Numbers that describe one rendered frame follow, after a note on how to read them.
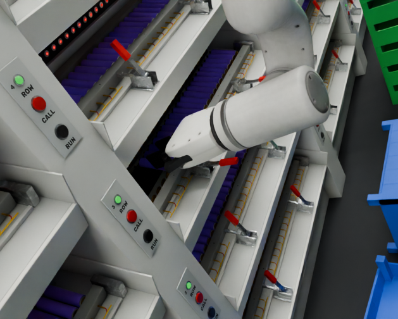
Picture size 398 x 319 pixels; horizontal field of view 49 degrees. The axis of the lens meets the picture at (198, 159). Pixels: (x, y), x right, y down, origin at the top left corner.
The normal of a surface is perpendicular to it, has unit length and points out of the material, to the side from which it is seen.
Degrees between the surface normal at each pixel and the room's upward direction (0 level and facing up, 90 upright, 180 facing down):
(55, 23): 111
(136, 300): 21
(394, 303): 0
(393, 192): 0
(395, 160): 0
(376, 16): 90
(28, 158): 90
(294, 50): 91
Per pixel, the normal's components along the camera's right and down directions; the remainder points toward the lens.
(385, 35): -0.35, 0.67
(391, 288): -0.48, -0.73
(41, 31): 0.92, 0.14
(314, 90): 0.70, -0.26
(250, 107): -0.68, -0.06
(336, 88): -0.15, -0.73
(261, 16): 0.08, 0.62
